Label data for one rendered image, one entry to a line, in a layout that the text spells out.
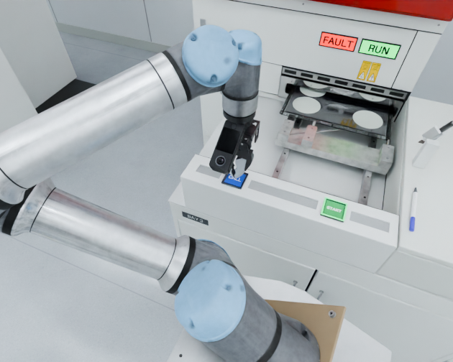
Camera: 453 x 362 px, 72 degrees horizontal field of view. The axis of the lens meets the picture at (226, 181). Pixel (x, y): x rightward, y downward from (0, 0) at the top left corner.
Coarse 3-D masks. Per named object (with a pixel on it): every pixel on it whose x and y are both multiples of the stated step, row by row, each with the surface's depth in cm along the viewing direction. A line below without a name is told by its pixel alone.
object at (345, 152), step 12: (300, 132) 107; (276, 144) 107; (288, 144) 104; (300, 144) 103; (312, 144) 103; (324, 144) 103; (336, 144) 103; (348, 144) 103; (324, 156) 102; (336, 156) 100; (348, 156) 100; (360, 156) 100; (372, 156) 100; (372, 168) 98; (384, 168) 96
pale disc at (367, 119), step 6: (354, 114) 110; (360, 114) 110; (366, 114) 110; (372, 114) 110; (354, 120) 108; (360, 120) 108; (366, 120) 108; (372, 120) 108; (378, 120) 108; (366, 126) 106; (372, 126) 106; (378, 126) 106
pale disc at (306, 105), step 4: (296, 100) 116; (300, 100) 116; (304, 100) 116; (308, 100) 116; (312, 100) 116; (296, 104) 114; (300, 104) 114; (304, 104) 114; (308, 104) 114; (312, 104) 114; (316, 104) 114; (296, 108) 112; (300, 108) 112; (304, 108) 112; (308, 108) 112; (312, 108) 112; (316, 108) 112; (304, 112) 111; (308, 112) 111; (312, 112) 111
